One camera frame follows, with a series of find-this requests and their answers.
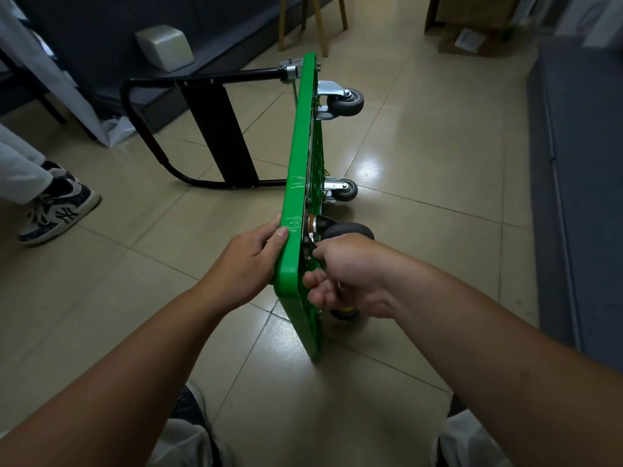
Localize green platform trolley deck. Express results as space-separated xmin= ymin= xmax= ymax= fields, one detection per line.
xmin=120 ymin=52 xmax=328 ymax=363

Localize wooden stool legs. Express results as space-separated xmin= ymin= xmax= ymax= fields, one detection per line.
xmin=277 ymin=0 xmax=349 ymax=58

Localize person's right forearm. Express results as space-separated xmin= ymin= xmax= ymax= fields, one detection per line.
xmin=389 ymin=257 xmax=623 ymax=467

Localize person's light trousers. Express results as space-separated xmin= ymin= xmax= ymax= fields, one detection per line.
xmin=145 ymin=408 xmax=512 ymax=467

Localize white box on shelf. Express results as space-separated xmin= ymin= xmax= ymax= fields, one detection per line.
xmin=134 ymin=23 xmax=195 ymax=73

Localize open cardboard box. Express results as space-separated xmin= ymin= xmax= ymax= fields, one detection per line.
xmin=424 ymin=0 xmax=524 ymax=32

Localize person's right hand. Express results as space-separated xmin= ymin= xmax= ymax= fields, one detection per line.
xmin=301 ymin=233 xmax=415 ymax=320

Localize person's left forearm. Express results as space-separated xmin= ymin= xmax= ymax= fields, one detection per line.
xmin=0 ymin=286 xmax=230 ymax=467

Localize person's left hand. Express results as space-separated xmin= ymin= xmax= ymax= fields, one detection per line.
xmin=197 ymin=213 xmax=291 ymax=312

